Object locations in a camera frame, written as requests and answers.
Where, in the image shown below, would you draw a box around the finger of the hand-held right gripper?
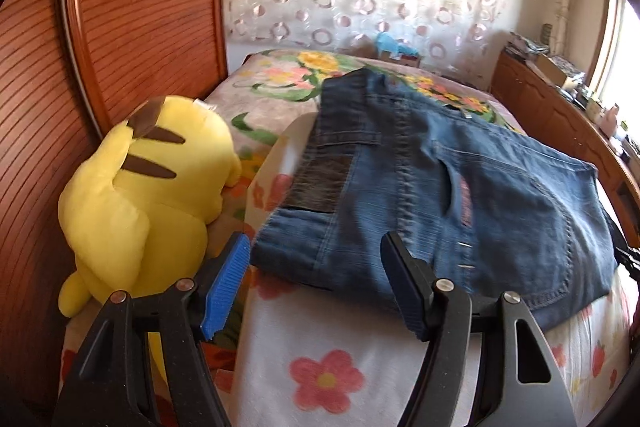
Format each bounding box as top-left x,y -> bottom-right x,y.
615,246 -> 640,269

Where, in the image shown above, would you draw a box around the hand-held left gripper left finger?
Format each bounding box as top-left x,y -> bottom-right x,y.
52,232 -> 251,427

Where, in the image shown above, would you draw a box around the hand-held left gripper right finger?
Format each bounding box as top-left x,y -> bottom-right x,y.
380,232 -> 579,427

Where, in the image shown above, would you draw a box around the blue denim pants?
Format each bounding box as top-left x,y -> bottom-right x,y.
249,69 -> 620,330

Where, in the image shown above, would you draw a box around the yellow plush toy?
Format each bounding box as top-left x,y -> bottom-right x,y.
57,95 -> 242,383

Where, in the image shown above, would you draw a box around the wooden low cabinet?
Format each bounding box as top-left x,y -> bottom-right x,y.
491,47 -> 640,253

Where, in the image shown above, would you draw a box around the cardboard box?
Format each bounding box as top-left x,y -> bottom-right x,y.
534,53 -> 569,88

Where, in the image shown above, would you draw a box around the colourful floral bedsheet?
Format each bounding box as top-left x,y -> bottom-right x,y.
60,48 -> 526,413

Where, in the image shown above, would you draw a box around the window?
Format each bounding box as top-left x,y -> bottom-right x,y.
585,0 -> 640,108

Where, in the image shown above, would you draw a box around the blue plush toy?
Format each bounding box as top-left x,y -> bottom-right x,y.
375,32 -> 422,68

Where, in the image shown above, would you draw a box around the wooden slatted headboard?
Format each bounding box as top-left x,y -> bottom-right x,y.
0,0 -> 232,410

